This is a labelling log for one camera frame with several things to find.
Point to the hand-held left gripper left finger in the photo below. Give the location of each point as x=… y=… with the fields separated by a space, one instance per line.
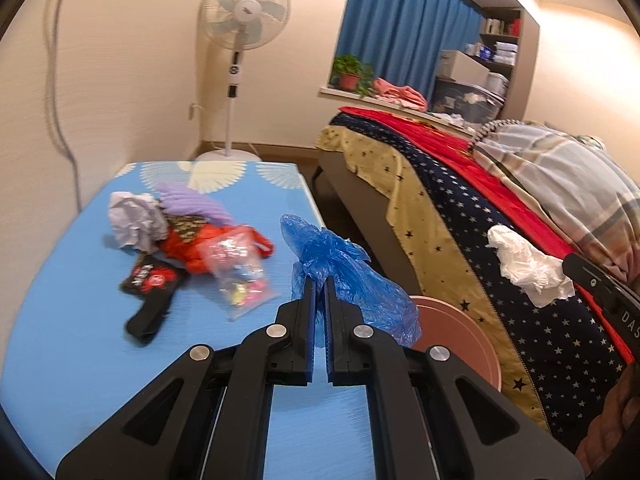
x=307 y=355

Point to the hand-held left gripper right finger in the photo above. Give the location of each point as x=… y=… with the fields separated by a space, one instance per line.
x=332 y=355

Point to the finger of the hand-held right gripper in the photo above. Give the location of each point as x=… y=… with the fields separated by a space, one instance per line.
x=595 y=272

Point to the white tissue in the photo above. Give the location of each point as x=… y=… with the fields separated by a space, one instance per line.
x=525 y=265

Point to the blue plastic bag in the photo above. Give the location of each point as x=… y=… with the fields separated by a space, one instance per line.
x=350 y=270

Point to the clear bag with colourful bits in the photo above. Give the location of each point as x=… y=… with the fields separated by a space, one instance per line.
x=235 y=270

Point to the pink plastic basin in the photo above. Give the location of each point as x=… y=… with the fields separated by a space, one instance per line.
x=460 y=340

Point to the red patterned cloth bag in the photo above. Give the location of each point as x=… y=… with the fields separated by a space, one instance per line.
x=185 y=252

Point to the black red sock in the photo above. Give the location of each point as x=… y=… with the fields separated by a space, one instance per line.
x=150 y=280

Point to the dark gold patterned wrapper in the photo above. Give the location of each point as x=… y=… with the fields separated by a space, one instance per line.
x=186 y=223

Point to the white paper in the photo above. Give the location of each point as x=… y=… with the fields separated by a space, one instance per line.
x=135 y=220

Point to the striped grey quilt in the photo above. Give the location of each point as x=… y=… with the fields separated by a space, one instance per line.
x=560 y=170

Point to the navy star bed cover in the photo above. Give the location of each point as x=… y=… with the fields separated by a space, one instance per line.
x=475 y=200

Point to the purple cloth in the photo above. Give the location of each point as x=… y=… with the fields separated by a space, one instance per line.
x=192 y=200

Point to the red blanket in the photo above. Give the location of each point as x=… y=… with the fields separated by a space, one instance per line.
x=450 y=135

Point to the white crumpled cloth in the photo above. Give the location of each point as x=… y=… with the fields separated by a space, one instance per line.
x=456 y=120

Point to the white round container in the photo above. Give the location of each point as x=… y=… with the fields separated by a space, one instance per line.
x=498 y=84

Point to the grey translucent storage box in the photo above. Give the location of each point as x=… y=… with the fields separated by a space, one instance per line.
x=460 y=102

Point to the wooden shelf unit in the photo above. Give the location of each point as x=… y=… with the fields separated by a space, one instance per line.
x=500 y=62

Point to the white cardboard box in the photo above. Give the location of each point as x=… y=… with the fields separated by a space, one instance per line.
x=465 y=67

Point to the pink cloth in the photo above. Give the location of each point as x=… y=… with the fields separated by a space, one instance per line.
x=400 y=92

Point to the potted green plant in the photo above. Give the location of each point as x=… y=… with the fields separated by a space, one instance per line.
x=350 y=67

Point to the blue curtain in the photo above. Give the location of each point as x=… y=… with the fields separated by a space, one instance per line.
x=400 y=25

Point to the white standing fan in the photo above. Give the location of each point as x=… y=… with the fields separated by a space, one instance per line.
x=242 y=10

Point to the dark bed frame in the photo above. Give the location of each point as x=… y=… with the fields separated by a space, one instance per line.
x=360 y=210

